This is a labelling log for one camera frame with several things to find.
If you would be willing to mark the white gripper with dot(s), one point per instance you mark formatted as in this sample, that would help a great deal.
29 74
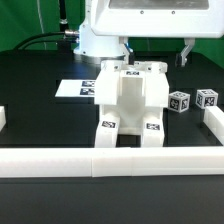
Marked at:
187 19

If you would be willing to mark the white chair back frame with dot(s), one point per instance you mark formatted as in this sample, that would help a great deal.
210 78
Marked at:
144 80

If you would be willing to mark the white chair seat part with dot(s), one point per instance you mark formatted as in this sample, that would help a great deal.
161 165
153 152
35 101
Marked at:
135 120

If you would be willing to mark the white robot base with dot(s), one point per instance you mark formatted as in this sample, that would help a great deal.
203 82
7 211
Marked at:
94 48

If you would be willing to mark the white tag sheet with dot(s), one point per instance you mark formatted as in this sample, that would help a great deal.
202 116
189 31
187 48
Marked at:
76 88

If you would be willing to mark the white obstacle fence bar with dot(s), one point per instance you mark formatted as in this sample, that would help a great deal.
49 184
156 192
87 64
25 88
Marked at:
99 162

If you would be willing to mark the white side block left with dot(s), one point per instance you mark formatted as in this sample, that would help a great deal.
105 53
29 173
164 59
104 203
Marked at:
2 117

